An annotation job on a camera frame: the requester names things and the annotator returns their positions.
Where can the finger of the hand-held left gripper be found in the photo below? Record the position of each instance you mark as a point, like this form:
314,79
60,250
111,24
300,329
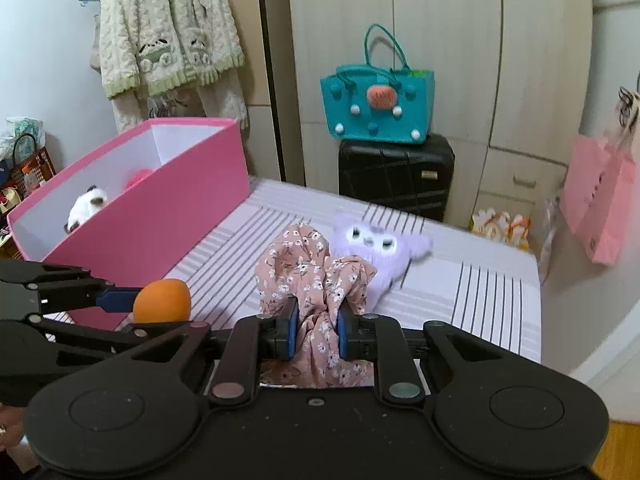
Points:
100,332
117,300

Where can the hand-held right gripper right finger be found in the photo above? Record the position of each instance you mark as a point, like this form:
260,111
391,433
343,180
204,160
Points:
345,332

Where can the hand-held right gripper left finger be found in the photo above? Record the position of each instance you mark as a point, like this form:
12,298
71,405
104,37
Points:
289,330

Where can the orange ball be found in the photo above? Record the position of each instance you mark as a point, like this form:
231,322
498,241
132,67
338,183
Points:
160,300

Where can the pink floral cloth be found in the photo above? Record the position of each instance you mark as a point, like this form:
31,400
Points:
310,270

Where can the white plush toy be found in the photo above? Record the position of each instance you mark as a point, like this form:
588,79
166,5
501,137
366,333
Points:
82,207

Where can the pink storage box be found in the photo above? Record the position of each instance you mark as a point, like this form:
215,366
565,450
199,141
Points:
175,195

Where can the pink plush ball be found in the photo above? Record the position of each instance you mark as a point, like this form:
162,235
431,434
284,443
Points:
137,177

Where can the person's left hand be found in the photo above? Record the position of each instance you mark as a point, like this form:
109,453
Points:
10,427

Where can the purple plush toy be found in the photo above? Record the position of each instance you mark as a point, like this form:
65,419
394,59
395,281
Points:
380,245

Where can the striped bed sheet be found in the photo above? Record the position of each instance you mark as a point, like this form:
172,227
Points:
480,310

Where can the black suitcase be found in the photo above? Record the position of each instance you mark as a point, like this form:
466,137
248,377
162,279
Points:
395,175

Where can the yellow gift bag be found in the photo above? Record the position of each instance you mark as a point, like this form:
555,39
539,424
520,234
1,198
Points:
500,227

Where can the teal felt handbag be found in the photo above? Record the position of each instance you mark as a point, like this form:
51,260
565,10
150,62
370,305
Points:
375,115

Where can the clear plastic bag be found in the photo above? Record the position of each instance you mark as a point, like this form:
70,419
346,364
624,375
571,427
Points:
547,240

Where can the cream fleece pants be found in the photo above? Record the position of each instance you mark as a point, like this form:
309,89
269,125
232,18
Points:
220,100

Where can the cream fleece jacket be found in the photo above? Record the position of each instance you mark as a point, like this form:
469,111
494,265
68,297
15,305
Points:
165,20

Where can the pink paper bag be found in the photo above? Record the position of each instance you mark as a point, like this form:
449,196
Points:
600,200

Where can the beige wardrobe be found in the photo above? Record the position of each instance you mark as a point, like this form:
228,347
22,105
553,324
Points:
450,35

